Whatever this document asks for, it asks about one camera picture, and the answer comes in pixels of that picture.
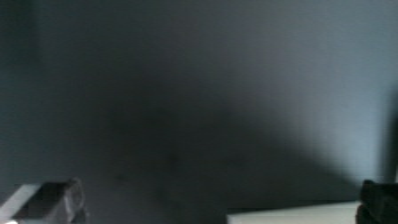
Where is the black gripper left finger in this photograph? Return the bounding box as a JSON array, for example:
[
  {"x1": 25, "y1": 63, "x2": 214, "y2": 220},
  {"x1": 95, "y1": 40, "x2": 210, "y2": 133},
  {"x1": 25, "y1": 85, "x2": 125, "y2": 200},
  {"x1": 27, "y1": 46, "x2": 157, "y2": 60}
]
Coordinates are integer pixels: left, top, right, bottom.
[{"x1": 0, "y1": 178, "x2": 89, "y2": 224}]

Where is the small white cabinet top block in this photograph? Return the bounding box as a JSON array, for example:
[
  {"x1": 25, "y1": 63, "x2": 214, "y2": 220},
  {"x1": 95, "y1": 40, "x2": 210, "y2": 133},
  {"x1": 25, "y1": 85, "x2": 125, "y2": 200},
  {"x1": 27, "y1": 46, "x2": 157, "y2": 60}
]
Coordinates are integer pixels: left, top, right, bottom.
[{"x1": 226, "y1": 201, "x2": 360, "y2": 224}]

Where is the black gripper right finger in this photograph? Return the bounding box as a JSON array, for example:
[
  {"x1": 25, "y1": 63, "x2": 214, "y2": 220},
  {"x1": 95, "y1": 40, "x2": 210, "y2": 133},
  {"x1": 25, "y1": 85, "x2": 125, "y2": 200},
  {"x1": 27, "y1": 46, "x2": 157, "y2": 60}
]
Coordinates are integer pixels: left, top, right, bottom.
[{"x1": 356, "y1": 180, "x2": 398, "y2": 224}]

